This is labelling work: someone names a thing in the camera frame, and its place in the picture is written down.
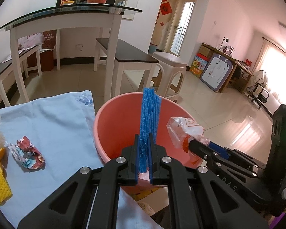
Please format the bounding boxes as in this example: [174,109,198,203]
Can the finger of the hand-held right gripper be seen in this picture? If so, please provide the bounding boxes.
[208,141,268,171]
[189,139,258,180]

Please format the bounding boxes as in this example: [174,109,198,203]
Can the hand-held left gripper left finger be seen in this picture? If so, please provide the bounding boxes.
[17,134,141,229]

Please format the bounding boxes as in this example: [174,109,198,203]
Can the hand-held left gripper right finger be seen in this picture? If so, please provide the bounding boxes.
[149,132,270,229]

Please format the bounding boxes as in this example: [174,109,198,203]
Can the clear wrapper with orange print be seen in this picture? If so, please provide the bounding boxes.
[167,117,210,153]

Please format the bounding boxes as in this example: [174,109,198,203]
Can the pink plastic bucket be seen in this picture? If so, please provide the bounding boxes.
[94,92,205,196]

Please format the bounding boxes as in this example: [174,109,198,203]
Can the blue foam net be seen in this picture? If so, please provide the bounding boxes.
[139,87,162,173]

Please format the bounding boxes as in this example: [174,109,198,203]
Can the black office chair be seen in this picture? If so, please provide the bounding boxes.
[245,83,270,105]

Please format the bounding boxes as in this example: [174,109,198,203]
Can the children's drawing board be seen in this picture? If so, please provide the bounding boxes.
[200,54,234,92]

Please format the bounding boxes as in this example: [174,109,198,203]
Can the wooden desk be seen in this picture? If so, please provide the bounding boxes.
[201,42,254,93]

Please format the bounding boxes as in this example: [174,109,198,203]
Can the colourful printed box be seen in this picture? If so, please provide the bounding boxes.
[189,55,209,79]

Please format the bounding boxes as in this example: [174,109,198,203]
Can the bright curtained window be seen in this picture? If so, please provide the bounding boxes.
[257,38,286,115]

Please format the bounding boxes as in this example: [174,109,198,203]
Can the light blue floral cloth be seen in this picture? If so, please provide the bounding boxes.
[0,90,165,229]

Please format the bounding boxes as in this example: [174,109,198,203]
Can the beige plastic stool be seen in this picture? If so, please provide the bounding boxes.
[138,51,188,103]

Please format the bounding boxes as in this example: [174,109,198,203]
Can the cardboard box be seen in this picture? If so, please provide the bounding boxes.
[198,46,214,58]

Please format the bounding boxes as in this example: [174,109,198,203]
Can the crumpled printed paper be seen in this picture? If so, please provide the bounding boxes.
[9,136,46,170]

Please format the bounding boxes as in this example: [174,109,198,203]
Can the door with window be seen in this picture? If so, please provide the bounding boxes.
[167,0,198,58]

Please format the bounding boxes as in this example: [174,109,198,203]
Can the yellow foam net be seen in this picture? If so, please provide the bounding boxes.
[0,159,13,205]

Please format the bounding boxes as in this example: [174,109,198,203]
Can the red waste bin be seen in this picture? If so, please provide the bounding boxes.
[39,50,55,72]

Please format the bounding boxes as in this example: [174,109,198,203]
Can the dark red paper bag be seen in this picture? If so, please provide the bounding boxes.
[42,30,56,50]

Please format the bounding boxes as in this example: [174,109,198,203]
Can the white shelf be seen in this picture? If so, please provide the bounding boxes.
[114,0,143,21]

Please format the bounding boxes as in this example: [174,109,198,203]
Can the white table with glass top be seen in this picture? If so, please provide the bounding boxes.
[0,4,143,105]

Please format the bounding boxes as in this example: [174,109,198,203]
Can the white papers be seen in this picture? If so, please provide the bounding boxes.
[2,49,22,64]

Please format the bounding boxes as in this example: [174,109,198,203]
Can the red diamond wall decoration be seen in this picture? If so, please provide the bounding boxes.
[160,1,172,17]

